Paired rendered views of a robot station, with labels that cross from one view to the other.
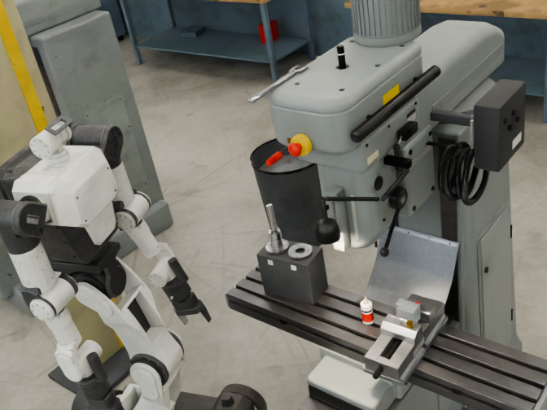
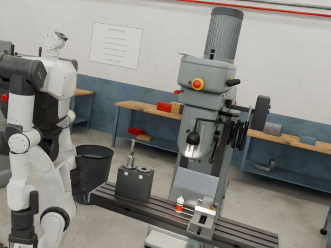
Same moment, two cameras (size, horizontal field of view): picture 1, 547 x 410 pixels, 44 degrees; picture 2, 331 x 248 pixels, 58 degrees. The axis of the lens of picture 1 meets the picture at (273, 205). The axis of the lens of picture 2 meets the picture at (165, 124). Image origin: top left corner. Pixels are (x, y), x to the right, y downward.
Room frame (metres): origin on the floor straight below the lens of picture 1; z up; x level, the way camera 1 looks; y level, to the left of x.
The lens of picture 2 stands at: (0.33, 0.70, 1.86)
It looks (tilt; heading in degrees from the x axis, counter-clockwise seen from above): 12 degrees down; 333
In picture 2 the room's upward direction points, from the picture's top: 10 degrees clockwise
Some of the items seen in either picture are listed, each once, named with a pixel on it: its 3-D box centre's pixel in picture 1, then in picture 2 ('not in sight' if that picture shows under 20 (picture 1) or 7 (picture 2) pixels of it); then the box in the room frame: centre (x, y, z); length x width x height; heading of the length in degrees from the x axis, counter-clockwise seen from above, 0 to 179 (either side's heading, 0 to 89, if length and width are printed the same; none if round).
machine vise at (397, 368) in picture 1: (405, 331); (205, 214); (1.67, -0.35, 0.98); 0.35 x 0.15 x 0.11; 139
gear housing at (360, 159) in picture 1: (358, 128); (205, 96); (1.83, -0.29, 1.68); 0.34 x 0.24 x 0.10; 136
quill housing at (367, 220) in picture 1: (358, 193); (197, 131); (1.80, -0.27, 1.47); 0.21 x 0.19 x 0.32; 46
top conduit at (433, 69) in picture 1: (397, 101); (233, 82); (1.72, -0.39, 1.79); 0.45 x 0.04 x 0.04; 136
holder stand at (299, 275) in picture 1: (292, 269); (134, 181); (2.07, -0.02, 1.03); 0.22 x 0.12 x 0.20; 54
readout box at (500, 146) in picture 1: (501, 124); (261, 112); (1.79, -0.71, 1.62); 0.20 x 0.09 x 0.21; 136
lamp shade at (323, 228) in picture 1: (326, 228); (193, 137); (1.63, -0.14, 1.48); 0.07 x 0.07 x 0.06
